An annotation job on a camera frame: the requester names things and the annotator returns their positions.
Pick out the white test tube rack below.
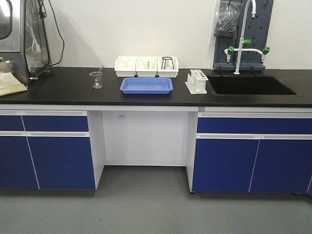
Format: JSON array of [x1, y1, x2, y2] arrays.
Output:
[[185, 69, 208, 94]]

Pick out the grey pegboard drying rack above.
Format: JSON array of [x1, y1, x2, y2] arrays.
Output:
[[213, 0, 273, 71]]

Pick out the blue plastic tray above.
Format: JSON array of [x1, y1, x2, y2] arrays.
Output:
[[120, 78, 174, 94]]

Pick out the right white storage bin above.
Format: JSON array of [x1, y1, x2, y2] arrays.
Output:
[[157, 56, 179, 78]]

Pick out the white storage bin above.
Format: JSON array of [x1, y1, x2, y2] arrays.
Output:
[[157, 56, 179, 78], [136, 56, 157, 78], [115, 56, 137, 78]]

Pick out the middle white storage bin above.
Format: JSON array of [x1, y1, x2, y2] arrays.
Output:
[[136, 56, 157, 78]]

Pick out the left white storage bin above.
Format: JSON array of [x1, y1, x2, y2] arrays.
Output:
[[115, 56, 137, 78]]

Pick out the glass beaker on counter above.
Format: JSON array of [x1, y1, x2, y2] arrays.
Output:
[[89, 71, 102, 89]]

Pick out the black countertop sink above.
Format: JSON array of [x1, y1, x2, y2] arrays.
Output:
[[208, 75, 296, 95]]

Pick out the blue cabinet right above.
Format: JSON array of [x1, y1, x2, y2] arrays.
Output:
[[189, 113, 312, 195]]

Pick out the blue cabinet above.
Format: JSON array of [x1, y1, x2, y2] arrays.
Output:
[[0, 110, 96, 190], [189, 113, 312, 195]]

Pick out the white lab faucet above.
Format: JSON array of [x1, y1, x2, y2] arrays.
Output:
[[224, 0, 271, 75]]

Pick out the blue cabinet left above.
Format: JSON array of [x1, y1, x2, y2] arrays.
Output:
[[0, 110, 96, 190]]

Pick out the clear bag of pegs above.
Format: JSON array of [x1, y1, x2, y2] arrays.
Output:
[[214, 0, 243, 38]]

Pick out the beige cloth bag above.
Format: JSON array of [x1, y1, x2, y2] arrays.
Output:
[[0, 73, 28, 96]]

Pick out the stainless steel machine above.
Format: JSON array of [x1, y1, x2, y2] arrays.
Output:
[[0, 0, 50, 84]]

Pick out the black wire tripod stand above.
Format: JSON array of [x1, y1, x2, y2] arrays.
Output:
[[161, 56, 175, 70]]

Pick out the black power cable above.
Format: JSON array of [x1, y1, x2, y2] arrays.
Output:
[[47, 0, 65, 67]]

